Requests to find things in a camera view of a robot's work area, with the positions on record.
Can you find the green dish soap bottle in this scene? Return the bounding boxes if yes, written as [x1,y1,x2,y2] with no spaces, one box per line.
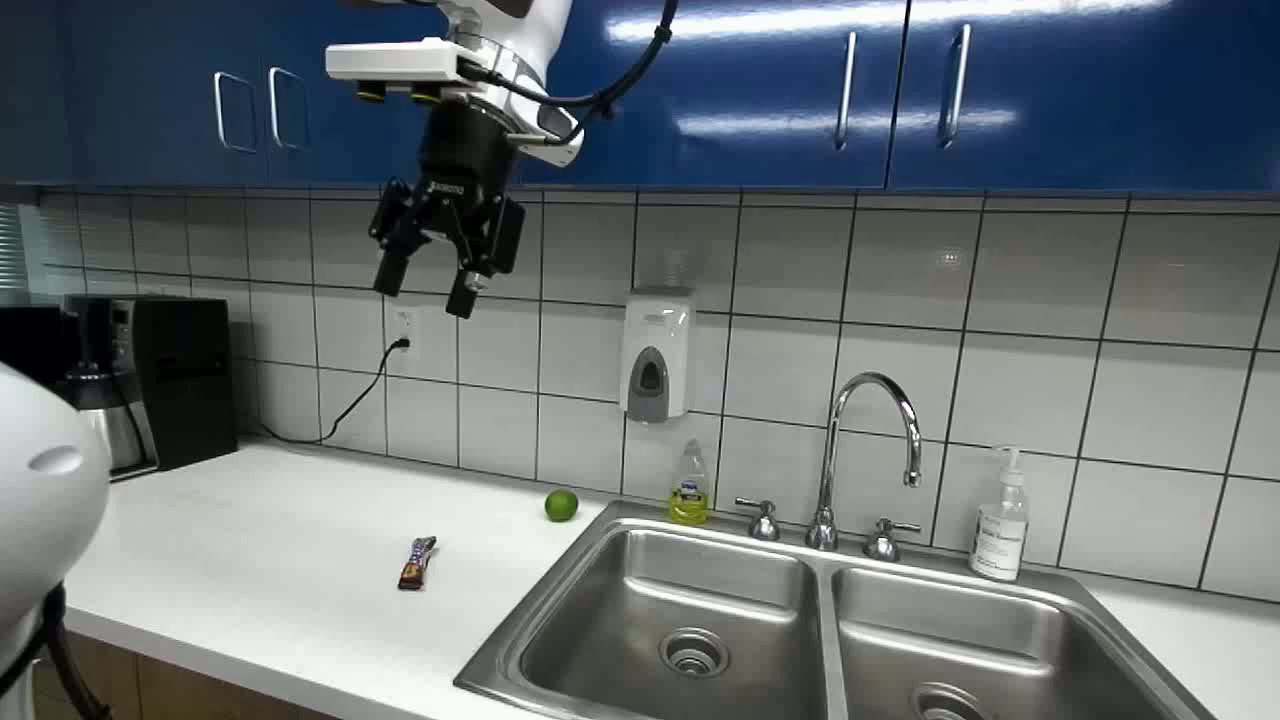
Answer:
[667,439,710,524]

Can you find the black coffee maker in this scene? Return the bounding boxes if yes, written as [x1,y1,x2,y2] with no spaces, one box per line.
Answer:
[0,295,236,476]

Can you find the blue upper cabinets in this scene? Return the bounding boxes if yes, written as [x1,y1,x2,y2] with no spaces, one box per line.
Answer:
[0,0,1280,195]

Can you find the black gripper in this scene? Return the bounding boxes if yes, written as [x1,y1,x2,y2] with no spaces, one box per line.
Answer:
[370,100,523,321]

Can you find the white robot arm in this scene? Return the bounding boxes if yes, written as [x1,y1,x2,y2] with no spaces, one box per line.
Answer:
[0,366,108,720]

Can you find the black power cord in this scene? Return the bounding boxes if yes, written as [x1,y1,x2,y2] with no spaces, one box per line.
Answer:
[252,338,418,447]

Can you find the green lime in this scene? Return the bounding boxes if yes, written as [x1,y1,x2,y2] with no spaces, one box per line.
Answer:
[544,488,581,524]

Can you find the clear pump sanitizer bottle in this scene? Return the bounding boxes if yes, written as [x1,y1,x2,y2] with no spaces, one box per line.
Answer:
[974,447,1029,579]

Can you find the stainless steel double sink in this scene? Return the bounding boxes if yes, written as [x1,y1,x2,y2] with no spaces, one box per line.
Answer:
[461,499,1216,720]

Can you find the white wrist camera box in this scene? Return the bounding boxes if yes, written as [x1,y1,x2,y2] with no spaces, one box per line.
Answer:
[324,37,585,170]

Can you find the white wall outlet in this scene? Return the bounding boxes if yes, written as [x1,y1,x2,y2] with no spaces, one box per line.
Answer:
[384,309,418,353]

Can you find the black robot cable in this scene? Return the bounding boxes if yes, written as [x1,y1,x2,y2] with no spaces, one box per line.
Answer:
[465,0,683,137]

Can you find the white wall soap dispenser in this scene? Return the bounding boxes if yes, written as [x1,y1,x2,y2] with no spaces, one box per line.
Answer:
[621,295,697,425]

